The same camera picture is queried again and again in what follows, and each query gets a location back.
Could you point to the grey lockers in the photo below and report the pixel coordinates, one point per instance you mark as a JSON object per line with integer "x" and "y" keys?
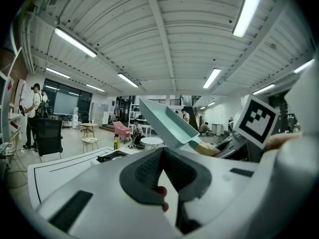
{"x": 98, "y": 113}

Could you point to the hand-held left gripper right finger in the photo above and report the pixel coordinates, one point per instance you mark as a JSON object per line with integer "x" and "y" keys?
{"x": 194, "y": 180}

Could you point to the white shelf unit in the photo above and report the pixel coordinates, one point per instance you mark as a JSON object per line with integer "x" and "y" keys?
{"x": 7, "y": 113}

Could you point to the black office chair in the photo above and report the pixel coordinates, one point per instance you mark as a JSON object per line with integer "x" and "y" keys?
{"x": 48, "y": 136}

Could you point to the white metal shelf rack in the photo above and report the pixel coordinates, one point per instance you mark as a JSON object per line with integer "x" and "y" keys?
{"x": 134, "y": 113}

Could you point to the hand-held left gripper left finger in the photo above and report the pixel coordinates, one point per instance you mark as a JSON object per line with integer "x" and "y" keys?
{"x": 138, "y": 183}

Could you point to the large dark window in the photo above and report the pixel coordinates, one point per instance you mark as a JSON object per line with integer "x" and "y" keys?
{"x": 66, "y": 103}

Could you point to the yellow oil bottle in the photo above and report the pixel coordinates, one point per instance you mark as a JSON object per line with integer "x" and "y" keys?
{"x": 116, "y": 144}

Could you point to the dark staircase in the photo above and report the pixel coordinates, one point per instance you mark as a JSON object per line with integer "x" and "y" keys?
{"x": 194, "y": 118}

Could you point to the ceiling strip light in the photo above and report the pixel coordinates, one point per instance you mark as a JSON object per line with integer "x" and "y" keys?
{"x": 302, "y": 66}
{"x": 246, "y": 11}
{"x": 211, "y": 78}
{"x": 127, "y": 80}
{"x": 95, "y": 87}
{"x": 74, "y": 41}
{"x": 57, "y": 73}
{"x": 263, "y": 88}

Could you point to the pink armchair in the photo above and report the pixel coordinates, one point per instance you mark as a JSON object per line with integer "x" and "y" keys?
{"x": 120, "y": 128}

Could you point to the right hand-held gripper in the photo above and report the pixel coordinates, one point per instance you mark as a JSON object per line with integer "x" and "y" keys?
{"x": 256, "y": 122}

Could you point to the white water dispenser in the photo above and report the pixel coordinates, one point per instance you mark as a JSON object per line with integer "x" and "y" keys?
{"x": 75, "y": 118}

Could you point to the round white side table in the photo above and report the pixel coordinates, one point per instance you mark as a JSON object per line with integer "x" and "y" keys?
{"x": 150, "y": 141}

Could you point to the person's right forearm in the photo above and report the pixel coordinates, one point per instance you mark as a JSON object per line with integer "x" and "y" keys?
{"x": 281, "y": 139}

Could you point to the person's left hand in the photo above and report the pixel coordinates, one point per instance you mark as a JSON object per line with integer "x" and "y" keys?
{"x": 162, "y": 191}

